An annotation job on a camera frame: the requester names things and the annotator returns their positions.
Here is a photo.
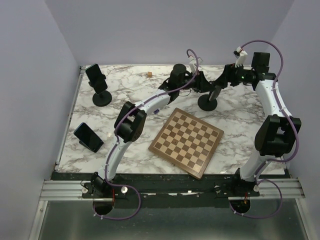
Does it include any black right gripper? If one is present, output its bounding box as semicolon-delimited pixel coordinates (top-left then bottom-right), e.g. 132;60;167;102
213;62;254;88

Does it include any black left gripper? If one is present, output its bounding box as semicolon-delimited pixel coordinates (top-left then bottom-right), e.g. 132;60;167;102
176;69;214;93

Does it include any black phone from wedge stand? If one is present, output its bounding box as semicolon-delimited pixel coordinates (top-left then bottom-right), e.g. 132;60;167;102
73;122;102;144

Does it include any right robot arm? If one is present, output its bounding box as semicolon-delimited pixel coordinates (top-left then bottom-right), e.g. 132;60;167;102
208;47;302;196

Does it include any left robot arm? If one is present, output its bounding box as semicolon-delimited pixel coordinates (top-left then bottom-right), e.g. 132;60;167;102
90;64;216;198

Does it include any black phone in left stand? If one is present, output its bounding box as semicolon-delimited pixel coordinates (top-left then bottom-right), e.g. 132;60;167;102
85;63;103;85

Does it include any black wedge phone stand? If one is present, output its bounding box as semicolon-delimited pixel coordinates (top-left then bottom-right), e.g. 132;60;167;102
79;140;104;153

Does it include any wooden chessboard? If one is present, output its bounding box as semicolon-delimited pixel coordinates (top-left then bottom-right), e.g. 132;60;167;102
148;108;224;180

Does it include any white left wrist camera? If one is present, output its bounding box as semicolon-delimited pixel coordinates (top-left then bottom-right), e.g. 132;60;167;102
188;55;203;74

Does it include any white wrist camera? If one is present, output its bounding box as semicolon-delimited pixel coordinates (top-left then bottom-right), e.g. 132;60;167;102
188;55;203;74
233;46;248;68

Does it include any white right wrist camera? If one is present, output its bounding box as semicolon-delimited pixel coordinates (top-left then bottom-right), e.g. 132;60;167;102
233;46;248;68

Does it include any aluminium mounting rail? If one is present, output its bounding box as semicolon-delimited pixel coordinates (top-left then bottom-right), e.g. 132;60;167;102
40;178;305;202

